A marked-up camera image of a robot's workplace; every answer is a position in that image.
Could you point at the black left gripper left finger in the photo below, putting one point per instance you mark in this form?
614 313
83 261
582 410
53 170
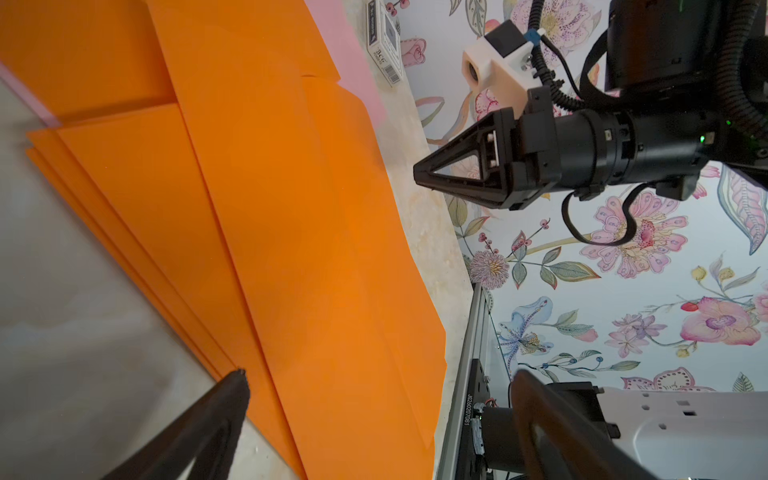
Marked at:
201 442

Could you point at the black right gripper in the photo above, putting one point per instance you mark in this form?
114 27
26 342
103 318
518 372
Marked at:
506 161

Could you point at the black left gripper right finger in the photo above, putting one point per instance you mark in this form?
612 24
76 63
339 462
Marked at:
557 442

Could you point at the large pink paper sheet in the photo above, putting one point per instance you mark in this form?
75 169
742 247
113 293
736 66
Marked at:
342 27

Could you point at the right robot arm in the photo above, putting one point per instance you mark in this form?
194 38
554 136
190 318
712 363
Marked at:
610 201

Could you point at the white playing card box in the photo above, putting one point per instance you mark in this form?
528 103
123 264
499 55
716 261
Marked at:
383 42

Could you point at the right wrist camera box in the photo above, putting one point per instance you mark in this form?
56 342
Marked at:
502 62

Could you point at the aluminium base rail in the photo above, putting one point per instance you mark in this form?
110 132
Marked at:
461 456

